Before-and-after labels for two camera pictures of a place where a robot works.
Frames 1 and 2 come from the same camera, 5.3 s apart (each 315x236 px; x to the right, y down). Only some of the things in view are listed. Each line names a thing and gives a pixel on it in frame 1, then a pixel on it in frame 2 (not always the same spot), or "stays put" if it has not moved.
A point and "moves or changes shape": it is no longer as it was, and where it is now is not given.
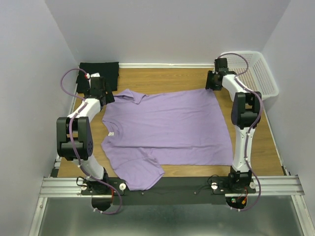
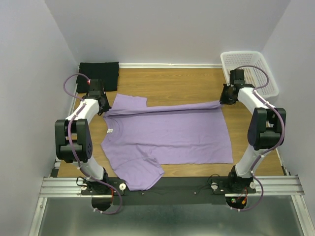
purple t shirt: [141, 132] moves or changes shape
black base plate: [188, 191] stays put
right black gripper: [208, 84] to [223, 100]
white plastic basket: [253, 71] stays put
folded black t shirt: [109, 71] stays put
